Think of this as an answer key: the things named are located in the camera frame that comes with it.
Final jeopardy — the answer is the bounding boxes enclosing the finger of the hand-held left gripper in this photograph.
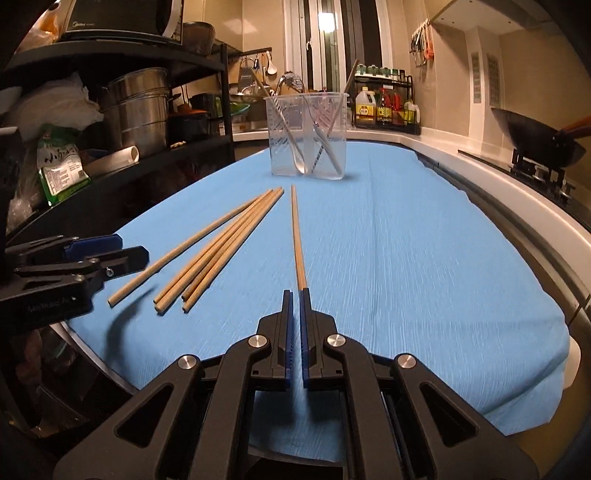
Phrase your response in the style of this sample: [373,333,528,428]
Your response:
[14,246,151,296]
[6,234,123,259]

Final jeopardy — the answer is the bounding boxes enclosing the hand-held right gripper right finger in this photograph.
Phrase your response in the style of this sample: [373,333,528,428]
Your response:
[300,288,541,480]

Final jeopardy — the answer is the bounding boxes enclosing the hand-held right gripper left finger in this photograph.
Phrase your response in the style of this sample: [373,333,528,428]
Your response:
[53,290,296,480]

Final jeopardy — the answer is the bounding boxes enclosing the tan wooden chopstick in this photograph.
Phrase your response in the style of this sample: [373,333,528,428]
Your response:
[323,59,360,153]
[291,185,308,291]

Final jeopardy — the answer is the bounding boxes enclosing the bundle of wooden chopsticks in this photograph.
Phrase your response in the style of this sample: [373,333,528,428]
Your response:
[107,187,284,315]

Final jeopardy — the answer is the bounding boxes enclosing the white spoon with striped handle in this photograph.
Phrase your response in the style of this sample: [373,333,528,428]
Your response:
[269,95,309,175]

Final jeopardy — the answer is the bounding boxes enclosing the fork with grey handle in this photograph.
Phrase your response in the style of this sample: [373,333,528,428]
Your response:
[310,108,345,178]

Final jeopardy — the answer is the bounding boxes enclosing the clear plastic utensil holder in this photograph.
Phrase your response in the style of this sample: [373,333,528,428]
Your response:
[264,91,349,180]

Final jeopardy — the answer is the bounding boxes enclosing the green food packet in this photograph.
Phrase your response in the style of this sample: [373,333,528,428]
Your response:
[37,126,92,206]

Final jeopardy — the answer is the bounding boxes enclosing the white paper roll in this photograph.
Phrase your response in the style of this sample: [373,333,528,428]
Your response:
[83,145,140,178]

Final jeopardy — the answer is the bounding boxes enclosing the blue table cloth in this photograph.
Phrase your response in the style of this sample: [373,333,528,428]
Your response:
[65,138,571,464]

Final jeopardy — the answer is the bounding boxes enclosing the stacked stainless steel pots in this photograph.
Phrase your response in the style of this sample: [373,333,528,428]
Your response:
[107,67,171,158]

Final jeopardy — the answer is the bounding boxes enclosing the white plastic bag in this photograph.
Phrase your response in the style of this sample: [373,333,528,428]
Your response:
[4,74,105,153]

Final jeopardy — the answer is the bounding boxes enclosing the black pot with red lid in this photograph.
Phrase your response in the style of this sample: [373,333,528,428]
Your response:
[167,104,211,141]

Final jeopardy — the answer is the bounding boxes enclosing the black cooking pot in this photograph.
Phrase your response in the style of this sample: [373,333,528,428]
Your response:
[190,93,222,116]

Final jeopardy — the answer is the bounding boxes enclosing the black metal shelving rack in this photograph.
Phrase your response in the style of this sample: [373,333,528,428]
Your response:
[0,39,236,416]

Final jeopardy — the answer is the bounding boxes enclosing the black microwave oven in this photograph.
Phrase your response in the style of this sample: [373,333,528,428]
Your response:
[60,0,183,47]

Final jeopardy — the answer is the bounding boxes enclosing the black condiment rack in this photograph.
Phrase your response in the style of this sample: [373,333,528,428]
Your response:
[352,65,422,136]

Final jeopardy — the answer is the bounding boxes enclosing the steel bowl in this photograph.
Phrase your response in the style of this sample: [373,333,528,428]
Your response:
[182,21,217,57]

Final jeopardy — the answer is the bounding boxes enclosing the yellow cooking oil bottle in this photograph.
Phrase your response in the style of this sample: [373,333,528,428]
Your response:
[355,87,377,126]

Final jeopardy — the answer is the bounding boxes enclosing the chrome kitchen faucet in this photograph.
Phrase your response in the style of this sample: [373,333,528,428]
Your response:
[272,71,305,95]

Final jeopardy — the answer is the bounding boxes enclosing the dark soy sauce bottle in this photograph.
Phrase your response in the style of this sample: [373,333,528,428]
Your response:
[376,88,393,124]

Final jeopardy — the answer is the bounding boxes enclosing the black gas stove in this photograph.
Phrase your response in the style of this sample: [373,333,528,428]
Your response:
[458,148,591,217]

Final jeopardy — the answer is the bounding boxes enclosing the row of spice jars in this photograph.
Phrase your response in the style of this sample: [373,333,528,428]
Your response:
[358,65,407,78]

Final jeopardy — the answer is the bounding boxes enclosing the kitchen window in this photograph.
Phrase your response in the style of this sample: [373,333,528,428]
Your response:
[284,0,393,93]

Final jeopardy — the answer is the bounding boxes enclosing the hanging kitchen tools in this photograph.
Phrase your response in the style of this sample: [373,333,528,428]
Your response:
[410,21,435,68]

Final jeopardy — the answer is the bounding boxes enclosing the black wok with red handle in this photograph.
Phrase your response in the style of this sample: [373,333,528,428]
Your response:
[491,107,591,168]

